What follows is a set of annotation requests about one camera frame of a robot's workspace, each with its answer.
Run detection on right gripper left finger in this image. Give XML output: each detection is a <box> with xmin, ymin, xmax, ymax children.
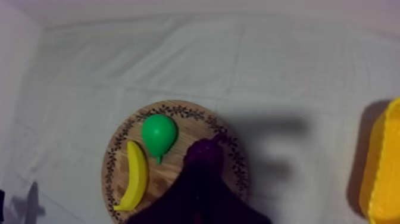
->
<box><xmin>127</xmin><ymin>164</ymin><xmax>199</xmax><ymax>224</ymax></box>

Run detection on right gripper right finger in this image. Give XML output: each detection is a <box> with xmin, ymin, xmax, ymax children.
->
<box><xmin>197</xmin><ymin>164</ymin><xmax>273</xmax><ymax>224</ymax></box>

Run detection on purple toy grapes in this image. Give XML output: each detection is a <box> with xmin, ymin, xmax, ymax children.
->
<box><xmin>183</xmin><ymin>132</ymin><xmax>226</xmax><ymax>176</ymax></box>

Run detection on round wooden board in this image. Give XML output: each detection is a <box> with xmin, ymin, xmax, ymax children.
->
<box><xmin>101</xmin><ymin>99</ymin><xmax>250</xmax><ymax>224</ymax></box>

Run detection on yellow plastic basket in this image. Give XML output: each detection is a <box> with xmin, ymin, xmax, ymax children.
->
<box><xmin>358</xmin><ymin>97</ymin><xmax>400</xmax><ymax>224</ymax></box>

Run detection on yellow toy banana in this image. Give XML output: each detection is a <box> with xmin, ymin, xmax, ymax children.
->
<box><xmin>113</xmin><ymin>140</ymin><xmax>149</xmax><ymax>212</ymax></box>

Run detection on green toy pear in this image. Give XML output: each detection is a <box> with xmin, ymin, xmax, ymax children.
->
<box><xmin>141</xmin><ymin>114</ymin><xmax>179</xmax><ymax>165</ymax></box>

